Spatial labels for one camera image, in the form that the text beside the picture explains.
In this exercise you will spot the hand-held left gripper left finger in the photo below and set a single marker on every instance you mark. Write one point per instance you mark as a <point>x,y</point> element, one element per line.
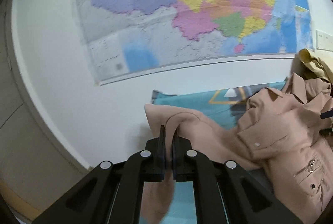
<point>153,161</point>

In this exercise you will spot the teal grey printed bed sheet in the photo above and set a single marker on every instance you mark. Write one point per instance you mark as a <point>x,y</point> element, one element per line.
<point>197,107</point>

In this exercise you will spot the white wall socket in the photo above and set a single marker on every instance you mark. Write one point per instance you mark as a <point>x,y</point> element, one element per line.
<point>325,40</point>

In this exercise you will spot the colourful wall map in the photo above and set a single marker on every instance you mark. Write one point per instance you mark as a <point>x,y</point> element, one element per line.
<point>182,5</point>

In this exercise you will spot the cream yellow garment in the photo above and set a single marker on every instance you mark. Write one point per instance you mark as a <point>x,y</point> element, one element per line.
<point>312,60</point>

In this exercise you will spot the grey wooden door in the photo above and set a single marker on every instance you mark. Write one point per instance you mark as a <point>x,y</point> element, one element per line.
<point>15,135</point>

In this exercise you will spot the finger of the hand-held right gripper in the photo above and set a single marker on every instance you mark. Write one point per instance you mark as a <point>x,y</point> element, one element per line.
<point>327,114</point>

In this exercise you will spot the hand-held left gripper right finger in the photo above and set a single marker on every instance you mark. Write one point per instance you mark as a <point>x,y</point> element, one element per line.
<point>182,161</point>

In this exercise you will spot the pink jacket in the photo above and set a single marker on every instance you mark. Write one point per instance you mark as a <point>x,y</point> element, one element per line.
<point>281,135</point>

